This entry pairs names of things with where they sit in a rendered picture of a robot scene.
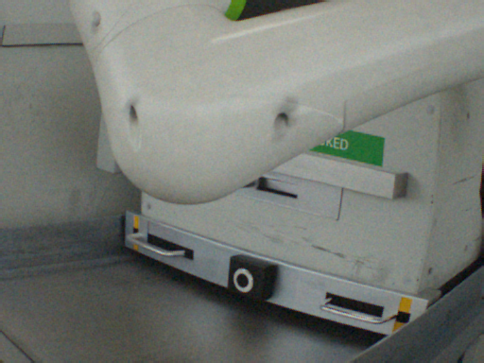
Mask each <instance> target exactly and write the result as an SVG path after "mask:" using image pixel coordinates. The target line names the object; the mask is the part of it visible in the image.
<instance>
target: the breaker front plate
mask: <svg viewBox="0 0 484 363"><path fill-rule="evenodd" d="M441 101H442V91H441V92H439V93H436V94H434V95H431V96H427V97H425V98H422V99H420V100H416V101H414V102H413V103H412V102H411V103H409V104H408V105H405V106H403V107H401V108H398V109H395V110H394V111H390V112H388V113H386V114H384V115H380V116H379V117H376V118H374V119H373V120H370V121H368V122H366V123H364V124H363V125H361V126H356V127H355V128H353V129H351V130H355V131H360V132H361V133H367V134H371V135H376V136H382V138H385V142H384V155H383V163H382V166H377V165H372V164H364V163H359V162H356V161H355V160H350V159H345V158H340V157H336V156H331V155H326V154H320V153H319V152H316V151H311V150H307V151H306V152H304V153H306V154H311V156H316V157H321V158H325V159H331V160H336V161H341V162H345V163H349V164H353V165H359V166H363V167H367V168H371V169H376V170H380V171H385V172H389V173H392V174H396V173H402V172H408V179H407V186H406V196H405V197H403V198H399V199H386V198H382V197H378V196H375V195H371V194H367V193H363V192H359V191H355V190H351V189H348V188H343V187H339V186H334V185H331V184H326V183H322V182H317V181H310V180H306V179H301V178H297V177H291V176H287V174H283V173H279V172H273V171H269V172H268V173H266V174H264V176H261V177H265V178H269V179H273V180H278V181H282V182H290V183H295V184H298V185H299V191H298V198H297V199H296V198H292V197H287V196H283V195H279V194H274V193H270V192H267V191H263V190H258V189H256V190H253V191H251V190H248V189H247V187H244V189H239V190H237V191H236V192H233V193H231V194H230V195H229V196H227V197H224V198H221V199H217V200H214V201H210V203H205V204H200V205H185V204H176V203H170V202H166V201H162V200H159V199H155V198H153V197H151V196H149V195H147V193H145V192H144V191H143V197H142V214H144V215H146V216H152V218H155V219H158V220H161V221H163V222H166V223H169V224H172V225H175V226H178V227H179V228H183V229H185V230H188V231H191V232H194V233H199V234H203V235H206V236H210V238H213V239H215V240H219V241H222V242H225V243H228V244H231V245H234V246H238V247H241V248H244V249H247V250H250V251H256V252H259V253H262V254H264V255H268V256H272V257H275V258H278V259H281V260H284V261H287V262H289V263H290V262H292V263H296V264H299V265H302V266H305V267H308V268H315V269H318V270H322V271H324V272H325V271H327V272H330V273H333V274H336V275H340V276H343V277H346V278H347V277H349V278H352V279H354V280H355V279H356V280H359V281H361V282H366V283H369V284H370V283H372V284H375V285H380V286H385V287H387V288H393V289H398V290H400V291H401V290H402V291H404V292H408V293H412V294H415V292H416V288H417V283H418V280H419V277H420V273H421V266H422V261H423V259H424V251H425V245H426V239H427V235H428V228H429V223H430V217H431V212H432V205H433V200H434V194H435V188H436V177H437V171H438V159H439V148H440V138H441V111H442V109H441V106H442V102H441Z"/></svg>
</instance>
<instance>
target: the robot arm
mask: <svg viewBox="0 0 484 363"><path fill-rule="evenodd" d="M69 6H70V7H69V8H70V11H71V14H72V16H73V19H74V22H75V24H76V27H77V28H78V32H79V35H80V38H81V39H82V41H83V44H84V47H85V48H86V49H85V50H86V51H87V54H88V55H89V56H88V57H89V59H90V62H91V65H92V67H93V70H94V75H95V80H96V86H97V88H98V89H97V90H98V93H99V98H100V101H101V102H100V103H101V106H102V112H103V114H104V121H105V124H106V130H107V133H108V136H109V138H108V140H109V143H110V146H111V149H112V155H113V157H114V159H115V160H116V163H117V165H118V166H119V168H120V169H121V170H122V171H123V173H124V175H125V176H126V177H127V178H128V179H129V180H130V181H131V182H132V183H133V184H135V185H136V187H138V188H139V189H140V190H142V191H144V192H145V193H147V195H149V196H151V197H153V198H155V199H159V200H162V201H166V202H170V203H176V204H185V205H200V204H205V203H210V201H214V200H217V199H221V198H224V197H227V196H229V195H230V194H231V193H233V192H236V191H237V190H239V189H241V187H243V186H244V185H246V184H248V183H250V182H253V181H255V180H256V179H258V178H260V177H261V176H264V174H266V173H268V172H269V171H270V170H272V169H274V168H277V167H279V166H280V165H282V164H285V163H287V162H288V161H290V159H292V158H294V157H297V156H299V155H301V154H303V153H304V152H306V151H307V150H309V149H311V148H313V147H316V146H318V145H320V144H322V143H323V142H325V141H327V140H329V139H331V138H332V137H334V136H336V135H340V134H343V133H345V132H347V131H348V130H351V129H353V128H355V127H356V126H361V125H363V124H364V123H366V122H368V121H370V120H373V119H374V118H376V117H379V116H380V115H384V114H386V113H388V112H390V111H394V110H395V109H398V108H401V107H403V106H405V105H408V104H409V103H411V102H412V103H413V102H414V101H416V100H420V99H422V98H425V97H427V96H431V95H434V94H436V93H439V92H441V91H444V90H446V89H447V90H448V89H450V88H454V87H455V86H456V87H457V86H460V85H462V84H465V83H466V82H467V83H468V82H470V81H471V82H472V81H476V80H477V79H481V78H484V0H69Z"/></svg>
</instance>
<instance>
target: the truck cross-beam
mask: <svg viewBox="0 0 484 363"><path fill-rule="evenodd" d="M141 211H142V209H137V210H129V211H127V212H126V225H125V230H126V238H125V246H127V247H129V248H130V249H132V250H135V251H137V250H136V249H135V248H134V245H133V244H132V243H130V242H129V241H128V240H127V236H128V235H129V234H132V233H138V229H137V228H135V227H134V225H133V223H134V216H139V217H142V218H145V219H147V220H148V231H147V244H148V245H149V246H151V247H154V248H157V249H160V250H163V251H183V250H187V254H186V255H183V256H175V257H167V256H163V255H160V254H158V253H155V252H152V251H147V254H146V255H148V257H150V258H153V259H156V260H158V261H161V262H164V263H166V264H168V265H170V266H172V267H173V268H177V269H180V270H183V271H185V272H188V273H190V274H193V275H196V276H198V277H201V278H204V279H206V280H209V281H211V282H214V283H217V284H219V285H224V286H226V287H228V286H227V282H228V271H229V262H230V256H232V255H237V254H243V255H246V256H249V257H252V258H255V259H258V260H261V261H264V262H267V263H270V264H274V265H275V266H276V268H275V269H274V277H273V285H272V293H271V298H270V299H266V300H265V301H267V302H270V303H274V304H275V303H277V304H279V305H281V306H284V307H286V308H288V307H289V308H292V309H294V310H297V311H302V312H304V313H305V314H306V313H308V314H311V315H313V316H315V315H316V316H317V317H320V318H325V319H327V320H333V321H337V322H341V323H344V324H348V325H352V326H354V327H358V328H363V329H367V330H369V331H370V330H371V331H373V332H376V333H378V328H379V327H380V324H371V323H367V322H365V321H364V322H363V321H361V320H360V321H358V320H352V319H350V318H345V317H341V316H340V315H335V314H332V313H328V312H326V311H322V310H321V309H320V304H321V303H322V302H323V301H324V300H326V299H328V298H330V297H334V298H336V299H335V300H334V301H333V302H332V303H330V304H328V306H330V307H331V306H332V307H334V308H336V309H341V310H343V311H344V310H345V311H348V312H353V313H356V314H359V315H364V316H365V317H366V316H368V317H370V318H371V317H373V318H375V319H376V318H378V319H382V316H383V311H384V307H385V305H386V299H387V296H388V294H390V293H392V294H394V295H399V296H402V297H407V298H409V299H412V305H411V308H410V310H409V312H408V313H407V312H406V311H404V312H403V311H401V310H400V311H399V310H398V313H397V314H398V316H397V317H396V319H395V321H396V322H398V323H399V322H400V323H402V324H407V323H408V322H410V321H411V320H413V319H414V318H416V317H417V316H418V315H420V314H422V312H423V311H425V310H426V309H427V308H429V307H430V306H432V304H434V303H436V302H437V301H438V300H439V298H440V296H441V291H440V290H436V289H432V288H430V287H429V288H428V287H427V288H426V289H424V290H422V291H421V292H419V293H418V294H412V293H408V292H404V291H402V290H401V291H400V290H398V289H393V288H387V287H385V286H380V285H375V284H372V283H370V284H369V283H366V282H361V281H359V280H356V279H355V280H354V279H352V278H349V277H347V278H346V277H343V276H340V275H336V274H333V273H330V272H327V271H325V272H324V271H322V270H318V269H315V268H308V267H305V266H302V265H299V264H296V263H292V262H290V263H289V262H287V261H284V260H281V259H278V258H275V257H272V256H268V255H264V254H262V253H259V252H256V251H250V250H247V249H244V248H241V247H238V246H234V245H231V244H228V243H225V242H222V241H219V240H215V239H213V238H210V236H206V235H203V234H199V233H194V232H191V231H188V230H185V229H183V228H179V227H178V226H175V225H172V224H169V223H166V222H163V221H161V220H158V219H155V218H152V216H146V215H144V214H141Z"/></svg>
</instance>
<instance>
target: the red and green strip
mask: <svg viewBox="0 0 484 363"><path fill-rule="evenodd" d="M384 142H385V138H382V136H376V135H371V134H367V133H361V132H360V131H355V130H348V131H347V132H345V133H343V134H340V135H336V136H334V137H332V138H331V139H329V140H327V141H325V142H323V143H322V144H320V145H318V146H316V147H313V148H311V149H309V150H311V151H316V152H319V153H320V154H326V155H331V156H336V157H340V158H345V159H350V160H355V161H356V162H359V163H364V164H372V165H377V166H382V163H383V155H384Z"/></svg>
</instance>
